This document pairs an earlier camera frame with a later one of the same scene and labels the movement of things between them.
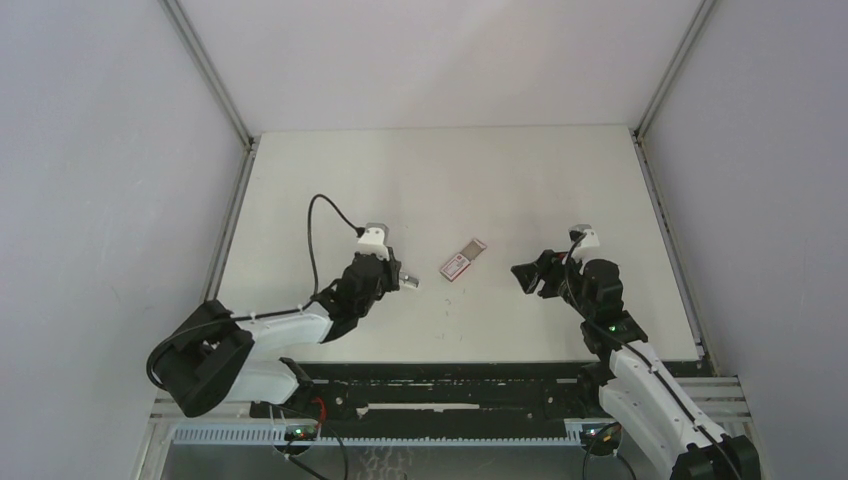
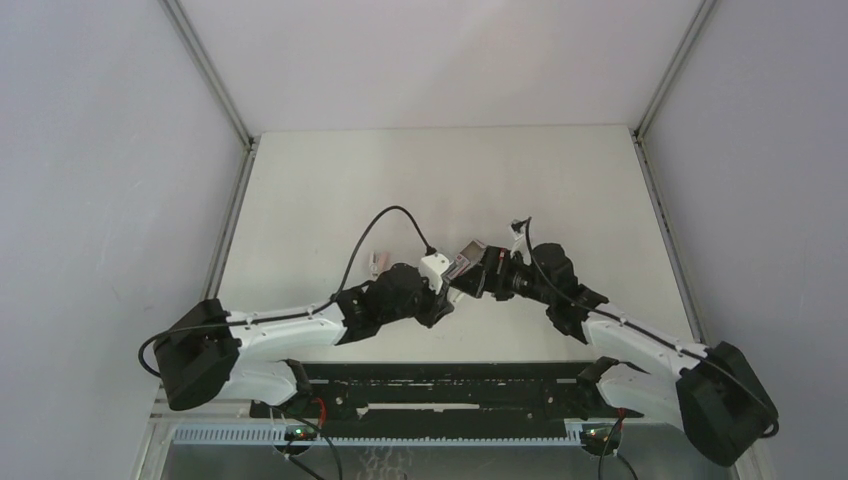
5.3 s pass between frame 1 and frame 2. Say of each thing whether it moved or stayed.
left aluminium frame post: stayed
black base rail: stayed
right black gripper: moved
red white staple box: stayed
